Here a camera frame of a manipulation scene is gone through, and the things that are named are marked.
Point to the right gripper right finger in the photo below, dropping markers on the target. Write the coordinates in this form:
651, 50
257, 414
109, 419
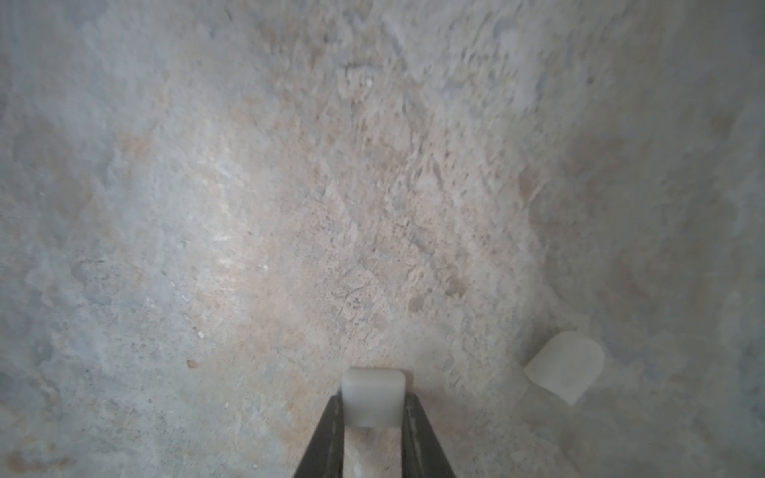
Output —
422, 454

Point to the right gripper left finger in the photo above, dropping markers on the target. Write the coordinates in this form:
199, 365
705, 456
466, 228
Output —
324, 455

